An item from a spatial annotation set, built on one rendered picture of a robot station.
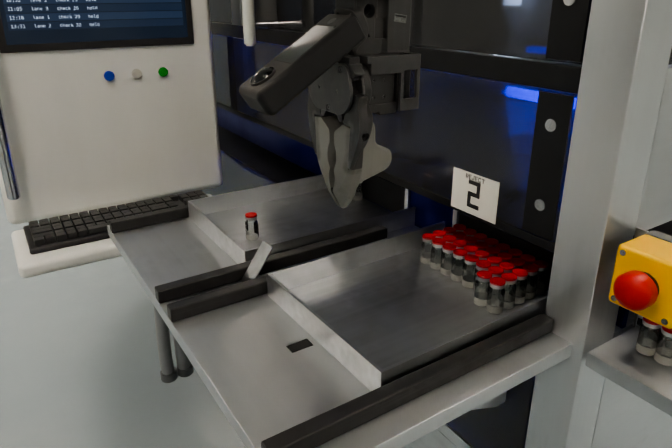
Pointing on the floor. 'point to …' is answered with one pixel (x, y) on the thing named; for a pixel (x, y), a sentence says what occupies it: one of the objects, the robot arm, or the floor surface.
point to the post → (603, 178)
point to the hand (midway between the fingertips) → (336, 196)
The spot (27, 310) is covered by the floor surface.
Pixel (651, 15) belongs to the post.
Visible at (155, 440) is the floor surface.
